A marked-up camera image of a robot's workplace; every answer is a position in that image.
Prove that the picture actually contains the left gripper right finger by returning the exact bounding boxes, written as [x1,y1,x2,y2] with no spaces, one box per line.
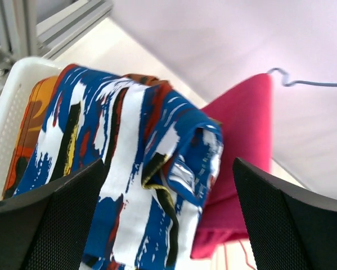
[232,158,337,270]

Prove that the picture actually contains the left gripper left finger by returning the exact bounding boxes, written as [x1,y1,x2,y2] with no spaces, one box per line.
[0,160,104,269]

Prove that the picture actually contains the orange camouflage trousers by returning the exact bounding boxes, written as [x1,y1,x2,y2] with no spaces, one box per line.
[1,73,172,200]

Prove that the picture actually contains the pink trousers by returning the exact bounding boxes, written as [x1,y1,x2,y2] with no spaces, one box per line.
[191,73,273,259]

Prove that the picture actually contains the blue white patterned trousers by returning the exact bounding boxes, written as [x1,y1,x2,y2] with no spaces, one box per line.
[15,65,223,269]

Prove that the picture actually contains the blue hanger of pink trousers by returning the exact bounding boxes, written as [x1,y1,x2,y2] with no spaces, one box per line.
[267,67,337,88]

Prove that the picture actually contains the white plastic basket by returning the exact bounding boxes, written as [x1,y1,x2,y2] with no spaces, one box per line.
[0,57,65,200]

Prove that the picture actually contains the aluminium frame left posts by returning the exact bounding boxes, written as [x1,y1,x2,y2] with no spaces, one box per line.
[0,1,114,95]

